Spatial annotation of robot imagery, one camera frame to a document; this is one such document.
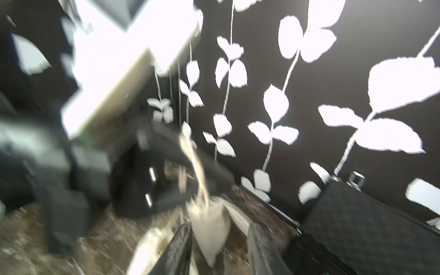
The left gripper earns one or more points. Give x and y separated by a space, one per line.
165 172

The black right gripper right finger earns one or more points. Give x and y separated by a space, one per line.
264 259

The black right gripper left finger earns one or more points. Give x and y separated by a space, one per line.
176 259

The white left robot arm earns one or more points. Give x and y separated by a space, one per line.
79 128

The black poker chip case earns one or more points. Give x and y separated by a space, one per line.
346 232

